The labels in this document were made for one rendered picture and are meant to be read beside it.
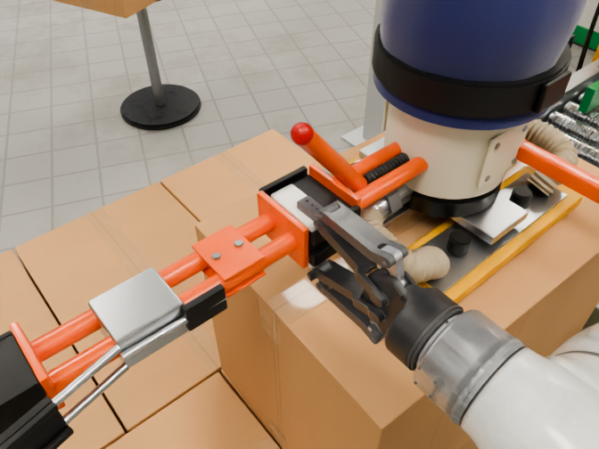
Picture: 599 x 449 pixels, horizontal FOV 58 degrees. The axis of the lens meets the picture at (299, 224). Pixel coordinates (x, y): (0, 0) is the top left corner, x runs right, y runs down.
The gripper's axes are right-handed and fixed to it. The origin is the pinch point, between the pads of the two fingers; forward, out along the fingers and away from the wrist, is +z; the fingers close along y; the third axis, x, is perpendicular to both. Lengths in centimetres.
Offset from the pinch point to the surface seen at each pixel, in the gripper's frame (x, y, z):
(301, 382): -4.0, 23.0, -5.2
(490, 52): 19.1, -17.1, -6.8
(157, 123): 61, 105, 180
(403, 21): 16.3, -17.9, 2.4
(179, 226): 12, 54, 61
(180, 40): 118, 108, 255
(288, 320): -3.1, 13.6, -1.6
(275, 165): 46, 53, 65
